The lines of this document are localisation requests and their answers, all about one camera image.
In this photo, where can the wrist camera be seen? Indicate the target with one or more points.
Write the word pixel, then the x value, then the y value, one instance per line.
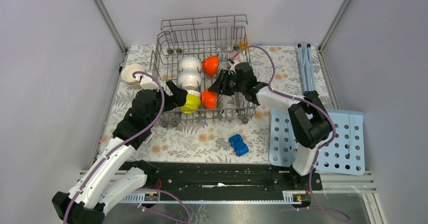
pixel 232 64
pixel 147 83

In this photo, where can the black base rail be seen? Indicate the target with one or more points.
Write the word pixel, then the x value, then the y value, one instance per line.
pixel 225 182

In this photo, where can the beige bowl with leaf pattern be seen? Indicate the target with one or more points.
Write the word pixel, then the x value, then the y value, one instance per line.
pixel 127 73

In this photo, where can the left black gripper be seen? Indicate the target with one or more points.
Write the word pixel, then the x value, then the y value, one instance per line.
pixel 178 97

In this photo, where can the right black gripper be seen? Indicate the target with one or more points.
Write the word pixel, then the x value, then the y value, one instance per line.
pixel 218 87

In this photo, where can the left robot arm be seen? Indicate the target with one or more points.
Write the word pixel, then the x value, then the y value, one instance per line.
pixel 94 196

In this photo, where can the blue folded metal stand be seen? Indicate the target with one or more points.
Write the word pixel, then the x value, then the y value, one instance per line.
pixel 307 68

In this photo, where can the plain beige bowl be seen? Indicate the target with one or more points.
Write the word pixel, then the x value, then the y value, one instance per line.
pixel 132 85

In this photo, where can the orange bowl front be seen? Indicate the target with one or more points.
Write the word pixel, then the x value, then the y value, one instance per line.
pixel 209 99

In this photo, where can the orange bowl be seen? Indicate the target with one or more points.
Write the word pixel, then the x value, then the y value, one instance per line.
pixel 209 99
pixel 210 65

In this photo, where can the floral patterned table mat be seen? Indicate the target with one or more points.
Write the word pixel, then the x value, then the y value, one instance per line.
pixel 198 141

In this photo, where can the light blue perforated board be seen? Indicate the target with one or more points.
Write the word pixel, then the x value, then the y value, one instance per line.
pixel 345 155

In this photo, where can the yellow-green bowl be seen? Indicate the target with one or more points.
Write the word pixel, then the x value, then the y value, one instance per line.
pixel 193 102

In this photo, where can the blue toy car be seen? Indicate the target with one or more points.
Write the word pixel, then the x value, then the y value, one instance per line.
pixel 238 145

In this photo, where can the grey wire dish rack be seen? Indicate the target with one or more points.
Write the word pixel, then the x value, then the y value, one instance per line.
pixel 201 37

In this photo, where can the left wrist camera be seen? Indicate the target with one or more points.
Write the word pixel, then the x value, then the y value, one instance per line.
pixel 147 83

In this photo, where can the white ribbed bowl rear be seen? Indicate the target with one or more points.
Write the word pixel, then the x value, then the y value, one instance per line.
pixel 189 64

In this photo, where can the white ribbed bowl middle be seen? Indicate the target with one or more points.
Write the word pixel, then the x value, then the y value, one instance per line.
pixel 189 80

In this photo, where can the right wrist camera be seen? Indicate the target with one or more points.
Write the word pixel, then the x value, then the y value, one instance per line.
pixel 232 64

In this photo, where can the orange bowl rear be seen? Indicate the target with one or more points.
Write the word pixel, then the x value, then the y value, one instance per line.
pixel 210 65

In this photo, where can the white ribbed bowl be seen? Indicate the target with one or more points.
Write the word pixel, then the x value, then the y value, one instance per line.
pixel 189 64
pixel 189 80

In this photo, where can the yellow rubber duck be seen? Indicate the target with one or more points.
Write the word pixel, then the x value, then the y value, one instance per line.
pixel 244 45

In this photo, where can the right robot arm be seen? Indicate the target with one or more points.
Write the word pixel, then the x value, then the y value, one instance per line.
pixel 309 119

